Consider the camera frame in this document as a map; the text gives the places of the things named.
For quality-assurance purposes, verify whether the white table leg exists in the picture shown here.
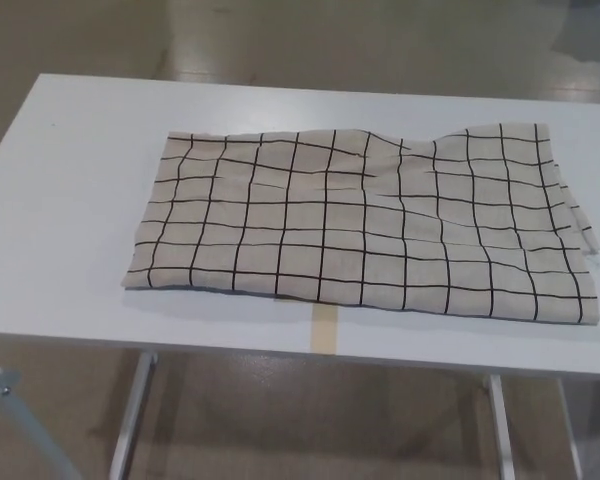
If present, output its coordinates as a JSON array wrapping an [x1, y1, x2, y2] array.
[[107, 349, 161, 480], [486, 374, 517, 480], [554, 378, 587, 480]]

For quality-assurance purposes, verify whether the beige masking tape strip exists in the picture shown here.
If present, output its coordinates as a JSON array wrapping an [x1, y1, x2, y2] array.
[[309, 303, 342, 354]]

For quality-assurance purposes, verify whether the grey metal strut with bolt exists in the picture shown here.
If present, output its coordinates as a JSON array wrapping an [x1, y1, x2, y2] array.
[[0, 343, 82, 480]]

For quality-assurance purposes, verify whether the white black-checkered towel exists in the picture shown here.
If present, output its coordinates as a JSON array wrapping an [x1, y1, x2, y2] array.
[[119, 122, 600, 327]]

